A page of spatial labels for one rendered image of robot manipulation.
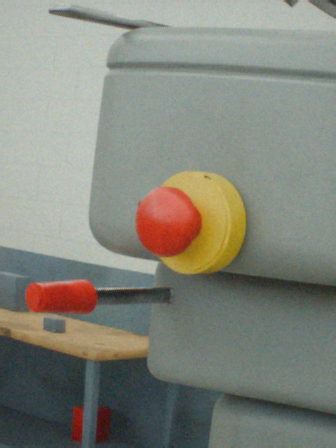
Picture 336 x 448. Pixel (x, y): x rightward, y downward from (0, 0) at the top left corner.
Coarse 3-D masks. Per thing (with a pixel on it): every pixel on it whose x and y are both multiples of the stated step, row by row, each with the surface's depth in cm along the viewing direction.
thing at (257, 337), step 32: (192, 288) 87; (224, 288) 86; (256, 288) 84; (288, 288) 82; (320, 288) 81; (160, 320) 89; (192, 320) 87; (224, 320) 86; (256, 320) 84; (288, 320) 82; (320, 320) 80; (160, 352) 89; (192, 352) 87; (224, 352) 86; (256, 352) 84; (288, 352) 82; (320, 352) 80; (192, 384) 88; (224, 384) 86; (256, 384) 84; (288, 384) 82; (320, 384) 80
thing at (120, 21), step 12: (60, 12) 77; (72, 12) 76; (84, 12) 77; (96, 12) 78; (108, 12) 79; (108, 24) 81; (120, 24) 81; (132, 24) 82; (144, 24) 83; (156, 24) 84
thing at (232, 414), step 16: (224, 400) 91; (240, 400) 90; (256, 400) 89; (224, 416) 90; (240, 416) 89; (256, 416) 88; (272, 416) 87; (288, 416) 86; (304, 416) 86; (320, 416) 85; (224, 432) 90; (240, 432) 89; (256, 432) 88; (272, 432) 87; (288, 432) 86; (304, 432) 85; (320, 432) 84
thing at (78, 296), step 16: (32, 288) 78; (48, 288) 78; (64, 288) 79; (80, 288) 80; (96, 288) 83; (112, 288) 84; (128, 288) 85; (144, 288) 87; (160, 288) 88; (32, 304) 78; (48, 304) 78; (64, 304) 79; (80, 304) 80; (96, 304) 82; (112, 304) 84
